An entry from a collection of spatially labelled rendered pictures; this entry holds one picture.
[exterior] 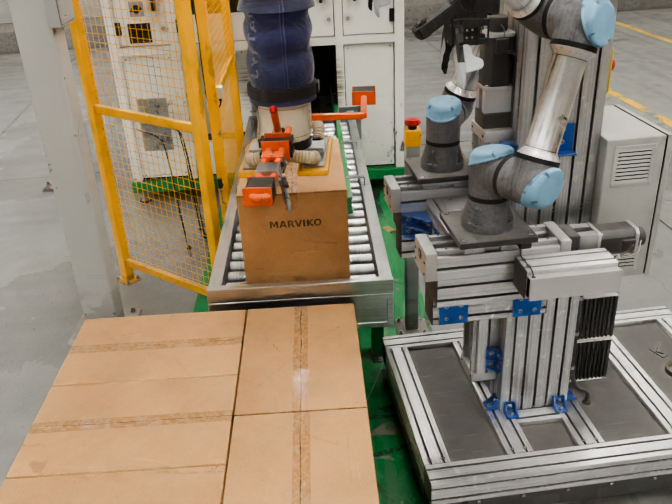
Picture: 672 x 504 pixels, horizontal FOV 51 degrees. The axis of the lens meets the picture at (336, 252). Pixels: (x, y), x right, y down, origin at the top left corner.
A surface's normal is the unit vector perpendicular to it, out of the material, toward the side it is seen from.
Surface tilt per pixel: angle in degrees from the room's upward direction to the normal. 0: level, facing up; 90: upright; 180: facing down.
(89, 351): 0
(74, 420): 0
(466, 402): 0
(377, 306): 90
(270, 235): 90
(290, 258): 90
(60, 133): 90
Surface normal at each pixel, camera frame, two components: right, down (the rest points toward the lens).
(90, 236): 0.04, 0.45
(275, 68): -0.19, 0.24
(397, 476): -0.04, -0.89
